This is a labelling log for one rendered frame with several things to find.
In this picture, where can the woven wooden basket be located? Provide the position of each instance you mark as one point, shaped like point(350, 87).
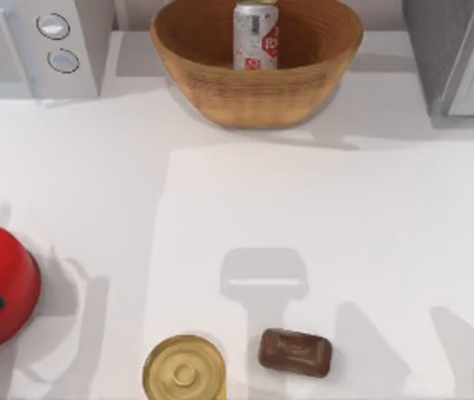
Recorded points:
point(257, 98)

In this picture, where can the red and white can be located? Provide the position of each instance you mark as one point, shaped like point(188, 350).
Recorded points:
point(255, 37)

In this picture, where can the pale microwave oven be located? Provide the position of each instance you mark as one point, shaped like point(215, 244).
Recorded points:
point(82, 50)

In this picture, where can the round microwave knob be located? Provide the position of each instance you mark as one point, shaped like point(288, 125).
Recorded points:
point(63, 60)
point(53, 26)

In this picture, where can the red round bowl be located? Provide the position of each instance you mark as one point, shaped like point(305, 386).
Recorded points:
point(11, 275)

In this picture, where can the grey cabinet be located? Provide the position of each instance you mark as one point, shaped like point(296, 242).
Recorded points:
point(436, 54)

